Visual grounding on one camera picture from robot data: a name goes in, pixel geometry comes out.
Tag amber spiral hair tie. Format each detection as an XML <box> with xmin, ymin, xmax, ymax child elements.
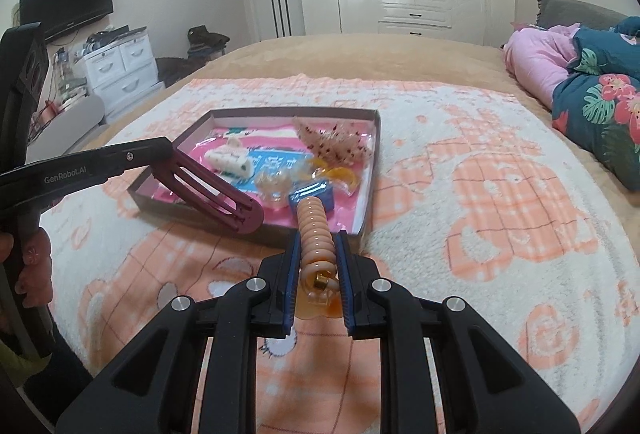
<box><xmin>292</xmin><ymin>196</ymin><xmax>342</xmax><ymax>319</ymax></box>

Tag maroon large hair clip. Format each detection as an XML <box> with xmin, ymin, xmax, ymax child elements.
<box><xmin>150</xmin><ymin>149</ymin><xmax>264</xmax><ymax>235</ymax></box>

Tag cream plastic hair claw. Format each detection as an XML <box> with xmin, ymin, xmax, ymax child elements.
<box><xmin>204</xmin><ymin>136</ymin><xmax>254</xmax><ymax>180</ymax></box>

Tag sheer floral ribbon bow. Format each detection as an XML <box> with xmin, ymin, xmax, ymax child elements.
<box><xmin>292</xmin><ymin>116</ymin><xmax>373</xmax><ymax>166</ymax></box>

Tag person's left hand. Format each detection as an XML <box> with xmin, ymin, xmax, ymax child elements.
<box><xmin>15</xmin><ymin>228</ymin><xmax>53</xmax><ymax>308</ymax></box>

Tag grey bench seat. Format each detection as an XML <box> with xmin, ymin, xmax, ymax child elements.
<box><xmin>26</xmin><ymin>95</ymin><xmax>105</xmax><ymax>163</ymax></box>

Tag white plastic drawer cabinet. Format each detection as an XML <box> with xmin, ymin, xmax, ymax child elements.
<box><xmin>77</xmin><ymin>28</ymin><xmax>165</xmax><ymax>123</ymax></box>

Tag dark clothes pile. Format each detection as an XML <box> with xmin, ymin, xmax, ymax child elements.
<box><xmin>156</xmin><ymin>26</ymin><xmax>230</xmax><ymax>87</ymax></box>

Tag orange clips in plastic bag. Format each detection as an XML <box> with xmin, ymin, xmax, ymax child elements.
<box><xmin>305</xmin><ymin>158</ymin><xmax>360</xmax><ymax>197</ymax></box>

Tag small blue box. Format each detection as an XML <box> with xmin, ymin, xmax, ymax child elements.
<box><xmin>288</xmin><ymin>180</ymin><xmax>335</xmax><ymax>214</ymax></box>

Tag shallow brown cardboard box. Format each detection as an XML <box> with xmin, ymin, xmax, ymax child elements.
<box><xmin>126</xmin><ymin>106</ymin><xmax>382</xmax><ymax>251</ymax></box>

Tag dark floral quilted jacket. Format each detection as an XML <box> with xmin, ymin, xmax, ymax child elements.
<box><xmin>552</xmin><ymin>17</ymin><xmax>640</xmax><ymax>192</ymax></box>

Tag tan bedspread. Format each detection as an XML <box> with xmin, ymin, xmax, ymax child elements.
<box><xmin>79</xmin><ymin>32</ymin><xmax>640</xmax><ymax>215</ymax></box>

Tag pink quilted jacket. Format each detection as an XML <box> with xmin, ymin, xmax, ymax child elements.
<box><xmin>503</xmin><ymin>24</ymin><xmax>580</xmax><ymax>110</ymax></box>

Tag grey pillow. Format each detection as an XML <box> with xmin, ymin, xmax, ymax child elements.
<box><xmin>536</xmin><ymin>0</ymin><xmax>627</xmax><ymax>30</ymax></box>

